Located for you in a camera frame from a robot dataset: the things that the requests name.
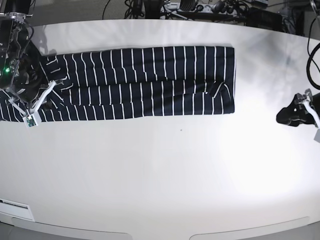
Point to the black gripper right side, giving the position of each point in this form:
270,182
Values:
28,84

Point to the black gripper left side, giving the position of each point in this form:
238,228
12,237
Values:
297,113

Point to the navy white striped T-shirt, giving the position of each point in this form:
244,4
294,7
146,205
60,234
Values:
140,82

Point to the black equipment box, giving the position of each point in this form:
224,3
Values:
259,18

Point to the white label sticker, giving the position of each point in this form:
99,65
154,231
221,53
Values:
16,210

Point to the white power strip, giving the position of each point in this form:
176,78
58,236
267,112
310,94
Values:
199,9

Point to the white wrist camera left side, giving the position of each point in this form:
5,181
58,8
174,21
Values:
317,136

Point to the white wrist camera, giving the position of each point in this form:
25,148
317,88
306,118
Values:
317,136
32,120

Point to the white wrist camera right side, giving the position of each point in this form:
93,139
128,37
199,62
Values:
32,120

